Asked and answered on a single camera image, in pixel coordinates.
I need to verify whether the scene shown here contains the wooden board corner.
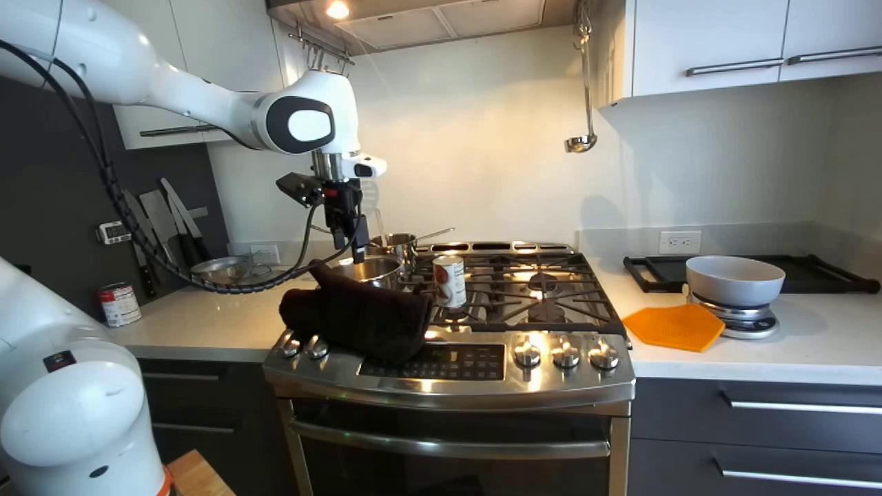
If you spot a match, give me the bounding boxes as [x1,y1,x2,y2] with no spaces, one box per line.
[162,449,237,496]

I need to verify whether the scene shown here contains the silver kitchen scale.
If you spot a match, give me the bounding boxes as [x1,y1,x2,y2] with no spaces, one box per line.
[690,291,784,342]

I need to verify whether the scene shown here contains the dark drawer cabinet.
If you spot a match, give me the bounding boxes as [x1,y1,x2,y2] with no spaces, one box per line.
[630,378,882,496]

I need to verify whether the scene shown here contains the black tray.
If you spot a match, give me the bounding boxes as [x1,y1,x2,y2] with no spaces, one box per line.
[621,250,882,298]

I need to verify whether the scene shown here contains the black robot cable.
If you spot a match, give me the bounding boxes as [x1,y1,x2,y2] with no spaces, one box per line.
[0,39,355,298]

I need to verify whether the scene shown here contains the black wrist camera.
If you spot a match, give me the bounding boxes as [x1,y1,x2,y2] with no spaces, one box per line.
[274,170,325,207]

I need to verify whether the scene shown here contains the steel drawer handle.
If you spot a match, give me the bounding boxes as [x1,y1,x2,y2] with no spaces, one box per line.
[719,395,882,420]
[714,464,882,494]

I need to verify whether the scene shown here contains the white wall outlet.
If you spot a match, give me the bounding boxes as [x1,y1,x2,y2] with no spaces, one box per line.
[659,225,707,257]

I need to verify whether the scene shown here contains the hanging steel ladle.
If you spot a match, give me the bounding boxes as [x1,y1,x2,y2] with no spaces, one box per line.
[563,23,602,158]

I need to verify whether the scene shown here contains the steel cabinet door handle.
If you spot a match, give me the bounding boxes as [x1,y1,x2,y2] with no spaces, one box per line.
[787,45,882,70]
[683,56,787,81]

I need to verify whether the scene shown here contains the dark base cabinet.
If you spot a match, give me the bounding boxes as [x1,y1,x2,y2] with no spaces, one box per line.
[136,359,298,496]

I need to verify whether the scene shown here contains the orange silicone trivet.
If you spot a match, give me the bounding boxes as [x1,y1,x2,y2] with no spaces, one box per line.
[621,301,729,355]

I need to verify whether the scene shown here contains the small steel saucepan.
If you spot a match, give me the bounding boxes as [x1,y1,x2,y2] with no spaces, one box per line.
[366,225,459,265]

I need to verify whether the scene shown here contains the grey white bowl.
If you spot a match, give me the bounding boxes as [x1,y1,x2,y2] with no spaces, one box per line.
[683,253,788,309]

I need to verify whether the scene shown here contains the steel range hood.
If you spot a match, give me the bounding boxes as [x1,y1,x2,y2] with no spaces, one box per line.
[264,0,581,59]

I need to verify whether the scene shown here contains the steel oven door handle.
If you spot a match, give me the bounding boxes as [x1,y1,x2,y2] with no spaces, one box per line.
[288,415,614,464]

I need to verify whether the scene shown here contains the white upper cabinet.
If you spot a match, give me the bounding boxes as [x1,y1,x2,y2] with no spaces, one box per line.
[591,0,882,110]

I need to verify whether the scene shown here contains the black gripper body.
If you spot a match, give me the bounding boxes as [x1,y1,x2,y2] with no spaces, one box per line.
[321,179,371,234]

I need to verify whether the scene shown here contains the red and white can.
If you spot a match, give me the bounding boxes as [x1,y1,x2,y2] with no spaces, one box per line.
[96,278,143,330]

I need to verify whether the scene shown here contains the knives on wall board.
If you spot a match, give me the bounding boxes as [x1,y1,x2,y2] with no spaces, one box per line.
[120,176,215,298]

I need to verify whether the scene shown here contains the stainless steel gas range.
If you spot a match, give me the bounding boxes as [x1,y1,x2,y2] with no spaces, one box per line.
[262,241,641,496]

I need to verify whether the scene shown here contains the black oven mitt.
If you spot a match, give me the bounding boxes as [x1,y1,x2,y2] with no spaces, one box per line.
[277,258,441,367]

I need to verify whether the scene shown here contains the small wall timer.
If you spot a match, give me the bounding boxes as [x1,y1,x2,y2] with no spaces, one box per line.
[96,218,136,247]

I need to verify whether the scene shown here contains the hook rail under hood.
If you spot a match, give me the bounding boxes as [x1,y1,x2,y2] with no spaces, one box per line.
[302,39,358,78]

